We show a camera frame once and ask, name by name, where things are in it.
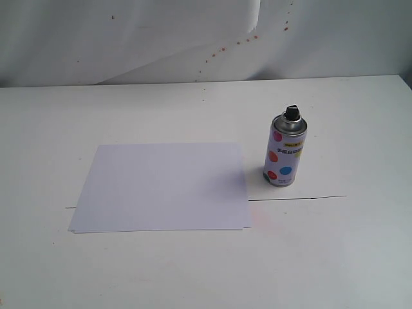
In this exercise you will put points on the white spray paint can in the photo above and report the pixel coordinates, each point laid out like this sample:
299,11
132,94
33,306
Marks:
285,144

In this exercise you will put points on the white backdrop paper sheet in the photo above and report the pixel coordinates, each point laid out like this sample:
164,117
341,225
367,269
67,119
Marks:
58,43

